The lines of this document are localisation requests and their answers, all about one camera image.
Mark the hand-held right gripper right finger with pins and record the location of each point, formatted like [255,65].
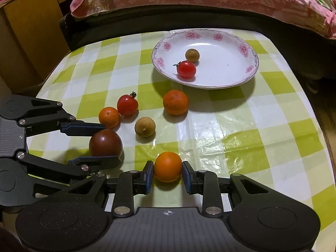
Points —
[186,177]

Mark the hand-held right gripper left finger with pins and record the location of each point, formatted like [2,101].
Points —
[149,176]

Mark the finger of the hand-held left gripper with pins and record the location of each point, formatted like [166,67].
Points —
[101,162]
[84,129]

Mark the dark purple tomato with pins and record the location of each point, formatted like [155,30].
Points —
[105,143]

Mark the small orange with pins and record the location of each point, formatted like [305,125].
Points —
[168,166]
[109,117]

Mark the brown longan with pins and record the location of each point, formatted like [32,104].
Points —
[145,127]
[192,55]

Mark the red cherry tomato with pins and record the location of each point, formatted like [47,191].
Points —
[127,105]
[187,70]

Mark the orange tomato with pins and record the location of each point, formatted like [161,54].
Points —
[176,103]

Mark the white floral plate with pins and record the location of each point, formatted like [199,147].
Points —
[218,57]

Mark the green checkered tablecloth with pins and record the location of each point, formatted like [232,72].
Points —
[236,136]

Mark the wooden cabinet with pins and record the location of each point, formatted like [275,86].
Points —
[31,31]

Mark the bed with pink blanket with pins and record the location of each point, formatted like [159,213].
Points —
[183,18]

